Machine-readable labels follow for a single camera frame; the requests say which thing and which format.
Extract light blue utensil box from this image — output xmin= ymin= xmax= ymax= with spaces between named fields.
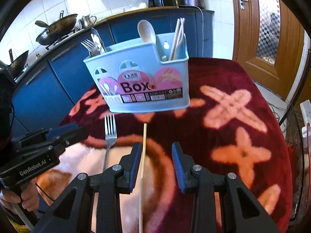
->
xmin=84 ymin=33 xmax=190 ymax=113

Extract blue lower kitchen cabinets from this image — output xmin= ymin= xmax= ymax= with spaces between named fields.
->
xmin=12 ymin=7 xmax=215 ymax=137

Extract beige wooden chopstick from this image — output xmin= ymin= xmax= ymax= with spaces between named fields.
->
xmin=169 ymin=18 xmax=181 ymax=61

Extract steel fork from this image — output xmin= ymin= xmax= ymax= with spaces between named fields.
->
xmin=103 ymin=114 xmax=117 ymax=171
xmin=81 ymin=39 xmax=101 ymax=57

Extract gas stove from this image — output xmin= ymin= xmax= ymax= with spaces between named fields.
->
xmin=45 ymin=26 xmax=80 ymax=50

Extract steel fork front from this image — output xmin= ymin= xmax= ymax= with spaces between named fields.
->
xmin=81 ymin=39 xmax=101 ymax=57

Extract person's left hand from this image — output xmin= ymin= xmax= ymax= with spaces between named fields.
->
xmin=1 ymin=180 xmax=39 ymax=214

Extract white plastic spoon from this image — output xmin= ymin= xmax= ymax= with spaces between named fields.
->
xmin=137 ymin=19 xmax=156 ymax=44

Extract wooden door with glass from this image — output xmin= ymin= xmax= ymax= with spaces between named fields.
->
xmin=233 ymin=0 xmax=310 ymax=103

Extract silver door handle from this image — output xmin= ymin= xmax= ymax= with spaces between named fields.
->
xmin=239 ymin=0 xmax=249 ymax=10

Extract white power strip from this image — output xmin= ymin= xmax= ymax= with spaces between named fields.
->
xmin=299 ymin=99 xmax=311 ymax=156

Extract dark steel wok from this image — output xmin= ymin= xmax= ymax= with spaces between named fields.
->
xmin=35 ymin=10 xmax=77 ymax=46

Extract steel kettle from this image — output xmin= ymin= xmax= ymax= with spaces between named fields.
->
xmin=78 ymin=15 xmax=97 ymax=29

